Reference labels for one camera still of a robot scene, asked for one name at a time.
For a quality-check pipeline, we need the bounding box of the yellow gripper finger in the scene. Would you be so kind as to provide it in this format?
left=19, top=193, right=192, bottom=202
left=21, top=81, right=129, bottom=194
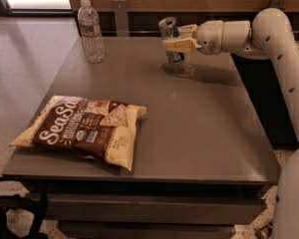
left=178, top=24, right=198, bottom=38
left=162, top=37, right=202, bottom=54

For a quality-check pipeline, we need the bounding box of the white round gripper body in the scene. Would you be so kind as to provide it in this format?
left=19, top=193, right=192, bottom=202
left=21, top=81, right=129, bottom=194
left=196, top=20, right=224, bottom=55

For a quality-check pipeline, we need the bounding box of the red bull can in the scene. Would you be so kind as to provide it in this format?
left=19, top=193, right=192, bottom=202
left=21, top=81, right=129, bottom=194
left=158, top=17, right=183, bottom=65

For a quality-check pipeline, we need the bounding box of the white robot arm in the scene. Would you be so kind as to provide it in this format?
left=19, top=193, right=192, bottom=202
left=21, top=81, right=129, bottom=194
left=162, top=8, right=299, bottom=239

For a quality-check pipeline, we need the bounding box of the clear plastic water bottle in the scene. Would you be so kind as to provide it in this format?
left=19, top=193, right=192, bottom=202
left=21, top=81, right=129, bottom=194
left=78, top=0, right=107, bottom=64

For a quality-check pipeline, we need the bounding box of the brown sea salt chips bag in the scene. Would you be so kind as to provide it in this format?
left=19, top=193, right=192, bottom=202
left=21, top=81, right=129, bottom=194
left=12, top=96, right=147, bottom=170

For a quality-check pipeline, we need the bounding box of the striped tube on floor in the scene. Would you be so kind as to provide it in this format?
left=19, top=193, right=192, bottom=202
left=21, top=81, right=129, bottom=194
left=255, top=219, right=273, bottom=239

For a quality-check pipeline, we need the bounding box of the black chair base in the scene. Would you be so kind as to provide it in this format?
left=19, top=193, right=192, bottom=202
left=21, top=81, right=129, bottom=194
left=0, top=176, right=49, bottom=239

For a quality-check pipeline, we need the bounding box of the left metal wall bracket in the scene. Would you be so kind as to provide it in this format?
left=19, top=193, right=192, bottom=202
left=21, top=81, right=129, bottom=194
left=113, top=0, right=130, bottom=37

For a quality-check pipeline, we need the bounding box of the metal wall bracket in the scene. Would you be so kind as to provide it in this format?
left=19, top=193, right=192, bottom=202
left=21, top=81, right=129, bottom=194
left=113, top=0, right=130, bottom=37
left=268, top=0, right=286, bottom=9

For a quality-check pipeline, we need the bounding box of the right metal wall bracket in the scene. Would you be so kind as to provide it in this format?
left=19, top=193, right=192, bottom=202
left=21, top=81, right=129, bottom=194
left=268, top=0, right=286, bottom=9

